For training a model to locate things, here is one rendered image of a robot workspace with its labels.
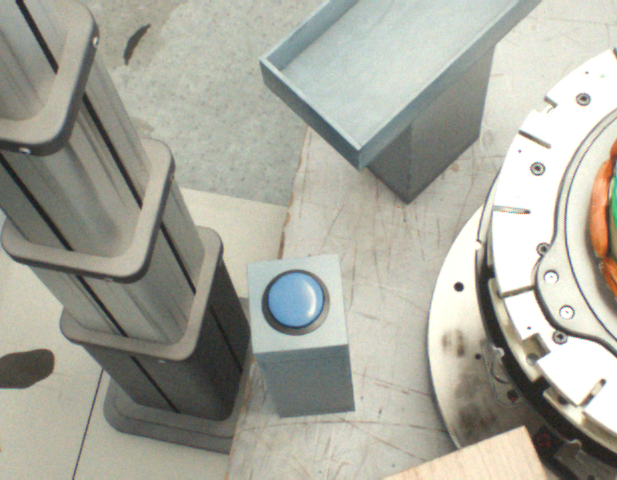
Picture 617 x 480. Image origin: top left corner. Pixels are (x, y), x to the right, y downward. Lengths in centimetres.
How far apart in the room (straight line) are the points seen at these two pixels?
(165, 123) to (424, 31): 117
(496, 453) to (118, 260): 38
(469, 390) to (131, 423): 66
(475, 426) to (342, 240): 22
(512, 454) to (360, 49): 35
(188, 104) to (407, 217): 99
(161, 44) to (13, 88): 140
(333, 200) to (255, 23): 101
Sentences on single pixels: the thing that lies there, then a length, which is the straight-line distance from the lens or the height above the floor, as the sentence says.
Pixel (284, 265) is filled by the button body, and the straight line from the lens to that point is 93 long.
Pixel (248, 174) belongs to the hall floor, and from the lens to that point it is 207.
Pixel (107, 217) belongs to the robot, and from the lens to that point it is 99.
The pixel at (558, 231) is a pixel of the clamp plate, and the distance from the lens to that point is 87.
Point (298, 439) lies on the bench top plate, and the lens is 115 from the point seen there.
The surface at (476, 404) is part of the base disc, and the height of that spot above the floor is 80.
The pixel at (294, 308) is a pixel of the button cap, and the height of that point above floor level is 104.
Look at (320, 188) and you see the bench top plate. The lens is 122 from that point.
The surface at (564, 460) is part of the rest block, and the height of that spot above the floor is 83.
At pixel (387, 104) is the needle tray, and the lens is 98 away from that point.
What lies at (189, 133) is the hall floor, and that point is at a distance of 212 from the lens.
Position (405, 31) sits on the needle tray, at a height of 103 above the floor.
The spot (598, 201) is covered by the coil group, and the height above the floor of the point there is 114.
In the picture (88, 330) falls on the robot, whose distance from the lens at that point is 133.
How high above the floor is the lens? 191
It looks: 71 degrees down
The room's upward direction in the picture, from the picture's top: 10 degrees counter-clockwise
